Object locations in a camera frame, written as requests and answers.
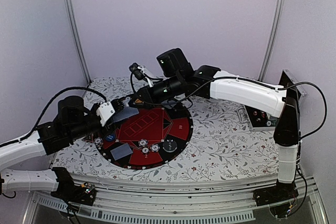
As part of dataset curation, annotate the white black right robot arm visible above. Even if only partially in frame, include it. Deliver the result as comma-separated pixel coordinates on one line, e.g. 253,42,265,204
129,48,304,205

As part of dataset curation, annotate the face-down card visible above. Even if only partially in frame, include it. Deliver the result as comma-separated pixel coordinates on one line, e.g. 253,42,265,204
110,144,133,161

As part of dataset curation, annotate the blue small blind button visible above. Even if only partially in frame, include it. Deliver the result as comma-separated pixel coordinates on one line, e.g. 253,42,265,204
106,135,115,142

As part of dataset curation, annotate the round red black poker mat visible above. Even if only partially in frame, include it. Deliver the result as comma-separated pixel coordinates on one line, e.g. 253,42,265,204
91,100,193,170

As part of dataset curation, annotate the aluminium poker chip case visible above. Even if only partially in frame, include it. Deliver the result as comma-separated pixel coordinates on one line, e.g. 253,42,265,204
237,69,298,132

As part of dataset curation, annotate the aluminium frame post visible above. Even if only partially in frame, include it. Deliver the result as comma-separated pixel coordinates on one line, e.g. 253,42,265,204
64,0,92,84
258,0,285,81

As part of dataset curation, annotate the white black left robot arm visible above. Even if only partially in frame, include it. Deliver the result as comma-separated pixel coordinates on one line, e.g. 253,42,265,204
1,92,115,205

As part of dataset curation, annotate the right aluminium frame post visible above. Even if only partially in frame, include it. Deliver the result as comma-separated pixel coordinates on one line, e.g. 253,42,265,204
258,0,285,81

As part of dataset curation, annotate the blue playing card deck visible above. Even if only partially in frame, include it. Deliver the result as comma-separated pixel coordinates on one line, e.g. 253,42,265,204
107,96,139,124

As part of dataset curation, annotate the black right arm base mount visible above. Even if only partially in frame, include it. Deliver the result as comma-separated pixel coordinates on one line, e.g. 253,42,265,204
253,179,308,219

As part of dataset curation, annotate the left aluminium frame post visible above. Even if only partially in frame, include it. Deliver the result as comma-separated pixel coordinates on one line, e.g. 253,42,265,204
64,0,92,84

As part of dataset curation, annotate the aluminium front rail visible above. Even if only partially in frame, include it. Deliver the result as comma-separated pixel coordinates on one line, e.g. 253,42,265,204
22,174,328,224

